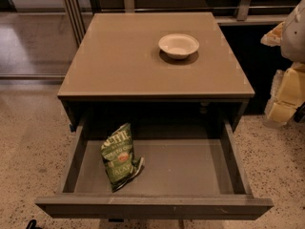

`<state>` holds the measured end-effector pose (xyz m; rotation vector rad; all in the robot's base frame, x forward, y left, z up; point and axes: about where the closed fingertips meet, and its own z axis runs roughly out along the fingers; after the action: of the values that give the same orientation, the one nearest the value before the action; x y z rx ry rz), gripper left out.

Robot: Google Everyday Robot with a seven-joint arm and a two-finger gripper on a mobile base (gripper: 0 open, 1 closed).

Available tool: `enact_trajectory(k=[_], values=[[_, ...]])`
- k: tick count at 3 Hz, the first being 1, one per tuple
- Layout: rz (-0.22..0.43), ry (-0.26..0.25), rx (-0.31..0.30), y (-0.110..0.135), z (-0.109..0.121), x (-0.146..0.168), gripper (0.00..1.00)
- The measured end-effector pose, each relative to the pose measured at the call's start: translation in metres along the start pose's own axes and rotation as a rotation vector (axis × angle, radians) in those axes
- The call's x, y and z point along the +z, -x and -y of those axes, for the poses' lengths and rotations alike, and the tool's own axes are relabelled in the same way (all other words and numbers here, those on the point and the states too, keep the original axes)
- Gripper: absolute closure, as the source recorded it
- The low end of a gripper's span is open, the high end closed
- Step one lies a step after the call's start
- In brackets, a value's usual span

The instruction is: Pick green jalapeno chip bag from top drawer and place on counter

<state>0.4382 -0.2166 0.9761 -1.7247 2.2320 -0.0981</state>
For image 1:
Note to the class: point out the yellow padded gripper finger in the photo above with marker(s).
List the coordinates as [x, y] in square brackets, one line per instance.
[273, 37]
[287, 94]

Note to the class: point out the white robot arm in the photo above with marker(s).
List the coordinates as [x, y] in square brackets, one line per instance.
[292, 47]

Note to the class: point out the black object on floor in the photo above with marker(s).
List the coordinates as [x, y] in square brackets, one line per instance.
[32, 225]

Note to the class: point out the green jalapeno chip bag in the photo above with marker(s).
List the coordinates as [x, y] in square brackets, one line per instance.
[117, 153]

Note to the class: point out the open grey top drawer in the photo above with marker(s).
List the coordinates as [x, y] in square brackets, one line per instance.
[191, 171]

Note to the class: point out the white paper bowl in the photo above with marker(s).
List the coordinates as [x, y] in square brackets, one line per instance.
[178, 45]

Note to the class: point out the grey cabinet with countertop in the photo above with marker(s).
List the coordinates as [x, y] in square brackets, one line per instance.
[119, 59]

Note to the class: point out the metal shelving frame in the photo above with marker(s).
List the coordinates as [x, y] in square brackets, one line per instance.
[39, 38]

